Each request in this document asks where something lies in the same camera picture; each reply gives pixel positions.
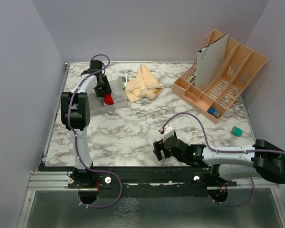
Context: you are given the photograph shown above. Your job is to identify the red boxer underwear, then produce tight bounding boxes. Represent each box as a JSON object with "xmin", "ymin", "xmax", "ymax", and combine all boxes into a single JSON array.
[{"xmin": 103, "ymin": 94, "xmax": 114, "ymax": 106}]

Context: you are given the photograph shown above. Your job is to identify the clear plastic storage box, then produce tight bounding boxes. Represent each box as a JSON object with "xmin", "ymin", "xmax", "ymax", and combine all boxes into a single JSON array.
[{"xmin": 90, "ymin": 79, "xmax": 128, "ymax": 116}]

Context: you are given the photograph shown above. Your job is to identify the beige underwear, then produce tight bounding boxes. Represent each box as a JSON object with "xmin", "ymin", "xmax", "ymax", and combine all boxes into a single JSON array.
[{"xmin": 125, "ymin": 65, "xmax": 163, "ymax": 103}]

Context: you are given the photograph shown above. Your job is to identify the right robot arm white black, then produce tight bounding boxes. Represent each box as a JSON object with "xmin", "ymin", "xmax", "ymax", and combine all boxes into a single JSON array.
[{"xmin": 153, "ymin": 136, "xmax": 285, "ymax": 186}]

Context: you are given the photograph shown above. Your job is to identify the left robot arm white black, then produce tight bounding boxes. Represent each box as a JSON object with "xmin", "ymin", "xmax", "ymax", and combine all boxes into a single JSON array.
[{"xmin": 60, "ymin": 58, "xmax": 114, "ymax": 189}]

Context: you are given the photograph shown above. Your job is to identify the grey rolled underwear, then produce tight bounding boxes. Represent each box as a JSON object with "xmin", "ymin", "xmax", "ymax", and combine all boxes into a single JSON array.
[{"xmin": 88, "ymin": 93, "xmax": 101, "ymax": 112}]

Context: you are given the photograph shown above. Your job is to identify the blue capped small bottle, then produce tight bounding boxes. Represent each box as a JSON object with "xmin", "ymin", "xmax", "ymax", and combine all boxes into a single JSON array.
[{"xmin": 208, "ymin": 108, "xmax": 221, "ymax": 118}]

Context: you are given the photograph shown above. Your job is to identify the green grey eraser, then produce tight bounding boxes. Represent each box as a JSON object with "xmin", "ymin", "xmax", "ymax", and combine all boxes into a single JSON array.
[{"xmin": 230, "ymin": 126, "xmax": 243, "ymax": 137}]

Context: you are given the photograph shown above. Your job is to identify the white folder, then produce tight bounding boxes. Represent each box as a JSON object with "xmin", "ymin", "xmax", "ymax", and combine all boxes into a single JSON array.
[{"xmin": 195, "ymin": 33, "xmax": 228, "ymax": 91}]

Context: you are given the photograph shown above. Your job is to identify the peach desk organizer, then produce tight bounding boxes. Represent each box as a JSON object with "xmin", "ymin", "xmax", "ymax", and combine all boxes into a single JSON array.
[{"xmin": 172, "ymin": 30, "xmax": 267, "ymax": 124}]

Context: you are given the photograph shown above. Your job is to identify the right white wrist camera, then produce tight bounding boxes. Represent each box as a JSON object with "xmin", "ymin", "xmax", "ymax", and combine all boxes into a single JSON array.
[{"xmin": 159, "ymin": 124, "xmax": 175, "ymax": 141}]

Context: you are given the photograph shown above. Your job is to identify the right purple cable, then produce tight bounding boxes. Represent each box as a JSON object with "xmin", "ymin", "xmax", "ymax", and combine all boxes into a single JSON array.
[{"xmin": 160, "ymin": 113, "xmax": 285, "ymax": 207}]

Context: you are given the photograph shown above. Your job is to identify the purple cable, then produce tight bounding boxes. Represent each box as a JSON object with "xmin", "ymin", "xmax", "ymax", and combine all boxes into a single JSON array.
[
  {"xmin": 67, "ymin": 54, "xmax": 123, "ymax": 209},
  {"xmin": 160, "ymin": 113, "xmax": 285, "ymax": 207}
]

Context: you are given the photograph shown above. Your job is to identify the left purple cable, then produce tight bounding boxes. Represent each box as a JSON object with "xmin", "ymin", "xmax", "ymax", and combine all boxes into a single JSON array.
[{"xmin": 67, "ymin": 54, "xmax": 123, "ymax": 209}]

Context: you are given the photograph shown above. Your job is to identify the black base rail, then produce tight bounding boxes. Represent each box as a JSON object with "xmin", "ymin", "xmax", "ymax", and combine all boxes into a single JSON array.
[{"xmin": 38, "ymin": 164, "xmax": 236, "ymax": 202}]

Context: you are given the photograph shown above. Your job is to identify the aluminium frame rail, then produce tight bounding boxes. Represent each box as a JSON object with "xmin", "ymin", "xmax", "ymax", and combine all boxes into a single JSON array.
[{"xmin": 20, "ymin": 62, "xmax": 282, "ymax": 228}]

